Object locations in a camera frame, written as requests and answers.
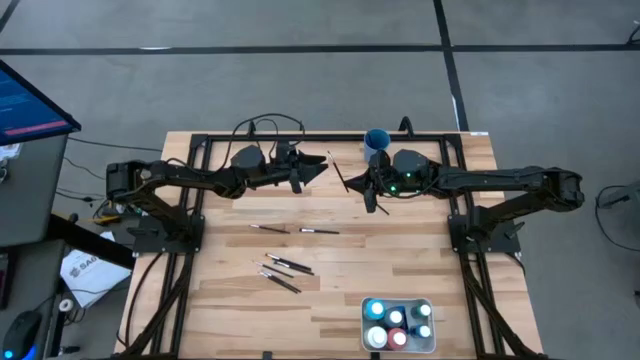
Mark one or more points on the black desk beam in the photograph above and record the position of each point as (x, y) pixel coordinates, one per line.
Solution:
(90, 242)

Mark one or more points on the dark grey paint bottle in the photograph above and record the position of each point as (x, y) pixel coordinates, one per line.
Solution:
(394, 317)

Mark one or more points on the white tape roll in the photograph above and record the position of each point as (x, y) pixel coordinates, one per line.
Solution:
(61, 305)

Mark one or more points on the blue plastic cup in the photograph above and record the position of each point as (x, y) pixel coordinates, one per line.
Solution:
(367, 147)

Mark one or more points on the white paint bottle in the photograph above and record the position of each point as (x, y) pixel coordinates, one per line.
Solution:
(376, 338)

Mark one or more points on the white plastic bin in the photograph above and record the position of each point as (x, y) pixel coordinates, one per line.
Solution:
(432, 321)

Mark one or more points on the black computer mouse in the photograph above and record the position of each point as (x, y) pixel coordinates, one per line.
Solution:
(22, 332)

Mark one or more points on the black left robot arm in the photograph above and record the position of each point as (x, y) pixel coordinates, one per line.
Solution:
(175, 172)

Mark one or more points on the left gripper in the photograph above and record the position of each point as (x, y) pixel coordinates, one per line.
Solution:
(285, 162)

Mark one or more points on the monitor with blue screen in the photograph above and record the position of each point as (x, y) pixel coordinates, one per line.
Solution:
(25, 105)

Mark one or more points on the black aluminium table frame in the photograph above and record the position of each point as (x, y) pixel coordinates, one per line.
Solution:
(325, 137)

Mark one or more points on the small dark green paint bottle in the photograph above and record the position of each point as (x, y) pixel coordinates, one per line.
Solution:
(422, 311)

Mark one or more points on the red paint bottle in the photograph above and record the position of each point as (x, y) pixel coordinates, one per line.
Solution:
(397, 340)

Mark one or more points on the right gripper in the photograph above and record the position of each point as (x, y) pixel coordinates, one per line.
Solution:
(384, 175)

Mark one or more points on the white printed paper sheet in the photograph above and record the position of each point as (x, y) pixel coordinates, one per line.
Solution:
(95, 280)

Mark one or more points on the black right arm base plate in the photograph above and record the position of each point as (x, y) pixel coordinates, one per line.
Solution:
(505, 245)

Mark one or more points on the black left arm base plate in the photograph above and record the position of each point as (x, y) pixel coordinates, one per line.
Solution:
(150, 245)

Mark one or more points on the small blue paint bottle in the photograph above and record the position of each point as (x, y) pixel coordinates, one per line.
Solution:
(421, 332)

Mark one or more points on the teal paint bottle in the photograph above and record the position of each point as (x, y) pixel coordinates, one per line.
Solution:
(374, 310)

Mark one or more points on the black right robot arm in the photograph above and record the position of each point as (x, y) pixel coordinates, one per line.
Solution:
(500, 177)

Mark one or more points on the thick black paintbrush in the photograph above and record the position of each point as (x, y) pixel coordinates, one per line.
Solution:
(300, 270)

